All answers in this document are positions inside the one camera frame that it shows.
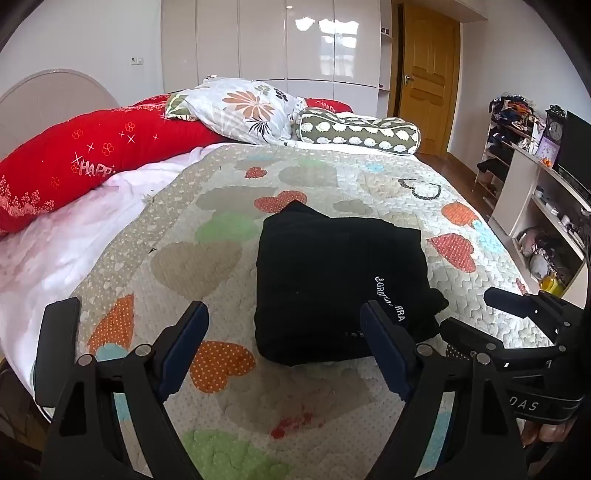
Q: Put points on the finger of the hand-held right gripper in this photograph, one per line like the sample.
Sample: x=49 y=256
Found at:
x=510 y=300
x=466 y=334

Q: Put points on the green dotted bolster pillow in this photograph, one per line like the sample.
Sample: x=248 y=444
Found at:
x=355 y=131

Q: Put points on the yellow bottle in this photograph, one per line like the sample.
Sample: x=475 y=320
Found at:
x=552 y=285

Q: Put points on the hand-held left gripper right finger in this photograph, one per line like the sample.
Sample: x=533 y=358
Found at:
x=384 y=351

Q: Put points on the white floral pillow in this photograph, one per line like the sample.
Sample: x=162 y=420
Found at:
x=240 y=108

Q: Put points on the person's right hand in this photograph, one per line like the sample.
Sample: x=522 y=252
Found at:
x=549 y=434

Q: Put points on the black table clock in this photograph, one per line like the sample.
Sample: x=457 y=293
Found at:
x=553 y=129

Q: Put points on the white shelf cabinet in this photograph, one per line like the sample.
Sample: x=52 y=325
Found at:
x=540 y=207

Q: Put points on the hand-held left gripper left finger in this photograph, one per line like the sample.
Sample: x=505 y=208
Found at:
x=183 y=347

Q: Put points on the black flat rectangular device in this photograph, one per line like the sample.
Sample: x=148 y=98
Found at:
x=57 y=350

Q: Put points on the white bed sheet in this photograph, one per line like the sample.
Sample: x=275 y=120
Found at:
x=60 y=258

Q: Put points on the black television screen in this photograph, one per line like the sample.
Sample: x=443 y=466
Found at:
x=575 y=143

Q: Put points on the heart pattern quilt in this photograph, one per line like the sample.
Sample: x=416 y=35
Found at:
x=258 y=258

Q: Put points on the wooden door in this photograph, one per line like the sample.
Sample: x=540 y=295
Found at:
x=427 y=78

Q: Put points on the beige rounded headboard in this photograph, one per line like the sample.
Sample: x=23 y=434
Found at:
x=41 y=101

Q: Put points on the cluttered shoe rack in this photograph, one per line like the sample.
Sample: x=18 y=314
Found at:
x=503 y=138

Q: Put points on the black pants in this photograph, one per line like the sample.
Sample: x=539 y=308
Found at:
x=332 y=286

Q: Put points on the glossy white wardrobe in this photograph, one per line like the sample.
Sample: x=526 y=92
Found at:
x=277 y=41

